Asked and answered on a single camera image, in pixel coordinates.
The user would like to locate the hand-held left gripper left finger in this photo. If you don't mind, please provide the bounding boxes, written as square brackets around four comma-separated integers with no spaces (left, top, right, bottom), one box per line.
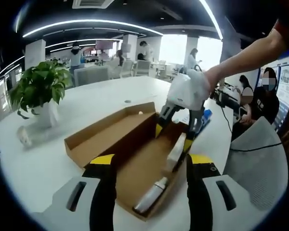
[44,154,118,231]

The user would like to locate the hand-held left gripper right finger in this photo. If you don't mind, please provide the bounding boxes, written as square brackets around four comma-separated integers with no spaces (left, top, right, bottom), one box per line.
[186,154,254,231]

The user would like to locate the blue soft packet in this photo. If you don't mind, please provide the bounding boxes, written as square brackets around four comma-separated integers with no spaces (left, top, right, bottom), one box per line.
[180,109,212,134]

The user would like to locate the white blue carton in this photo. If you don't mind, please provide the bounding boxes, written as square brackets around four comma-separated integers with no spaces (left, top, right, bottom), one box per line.
[167,133,187,172]

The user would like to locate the white spray bottle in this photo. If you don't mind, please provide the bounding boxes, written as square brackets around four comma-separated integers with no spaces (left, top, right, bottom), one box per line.
[133,177,171,214]

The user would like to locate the brown cardboard shoe box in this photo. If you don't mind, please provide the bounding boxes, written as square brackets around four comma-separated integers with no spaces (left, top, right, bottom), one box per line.
[64,102,196,222]

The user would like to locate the grey mesh office chair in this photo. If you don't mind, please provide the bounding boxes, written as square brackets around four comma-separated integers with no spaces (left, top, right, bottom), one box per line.
[230,116,289,210]

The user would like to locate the white paper cup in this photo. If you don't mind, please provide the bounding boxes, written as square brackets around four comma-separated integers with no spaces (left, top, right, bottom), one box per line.
[16,125,33,149]

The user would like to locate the potted green plant white pot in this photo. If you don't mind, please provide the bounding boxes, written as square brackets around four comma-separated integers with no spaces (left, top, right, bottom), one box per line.
[9,60,73,128]

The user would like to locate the ceiling air vent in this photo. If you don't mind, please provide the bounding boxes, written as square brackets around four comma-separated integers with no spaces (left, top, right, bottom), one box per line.
[72,0,117,9]

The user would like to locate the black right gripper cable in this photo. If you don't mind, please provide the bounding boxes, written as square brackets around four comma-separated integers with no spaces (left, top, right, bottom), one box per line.
[219,105,283,153]

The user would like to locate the purple wall screen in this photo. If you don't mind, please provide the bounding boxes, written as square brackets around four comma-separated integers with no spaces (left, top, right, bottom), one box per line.
[95,40,114,50]

